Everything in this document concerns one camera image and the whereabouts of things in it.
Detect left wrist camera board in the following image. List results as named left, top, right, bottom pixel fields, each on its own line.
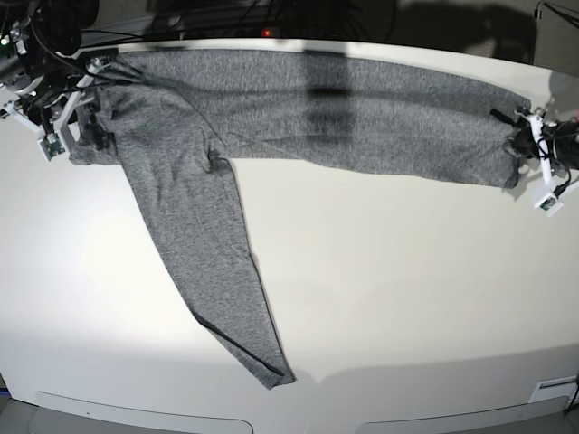
left=532, top=192, right=564, bottom=217

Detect black cables behind table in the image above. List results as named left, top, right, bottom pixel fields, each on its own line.
left=90, top=0, right=408, bottom=42

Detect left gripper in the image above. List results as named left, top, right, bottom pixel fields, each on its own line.
left=489, top=108, right=565, bottom=201

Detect metal stand frame right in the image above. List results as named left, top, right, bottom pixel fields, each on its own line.
left=533, top=1, right=578, bottom=76

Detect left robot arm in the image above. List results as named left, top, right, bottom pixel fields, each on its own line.
left=489, top=108, right=578, bottom=217

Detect white label plate on table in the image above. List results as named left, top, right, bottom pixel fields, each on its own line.
left=528, top=376, right=578, bottom=404

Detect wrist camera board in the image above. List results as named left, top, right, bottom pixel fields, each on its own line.
left=532, top=192, right=564, bottom=217
left=37, top=135, right=66, bottom=162

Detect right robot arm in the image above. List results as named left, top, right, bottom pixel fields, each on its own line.
left=1, top=1, right=117, bottom=165

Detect black power strip red light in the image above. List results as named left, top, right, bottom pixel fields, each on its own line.
left=146, top=22, right=347, bottom=41

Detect grey long-sleeve T-shirt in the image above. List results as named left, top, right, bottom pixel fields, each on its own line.
left=70, top=50, right=529, bottom=389

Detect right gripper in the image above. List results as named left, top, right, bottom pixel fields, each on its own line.
left=1, top=54, right=118, bottom=161

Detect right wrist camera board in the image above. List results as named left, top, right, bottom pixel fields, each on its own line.
left=37, top=135, right=66, bottom=162

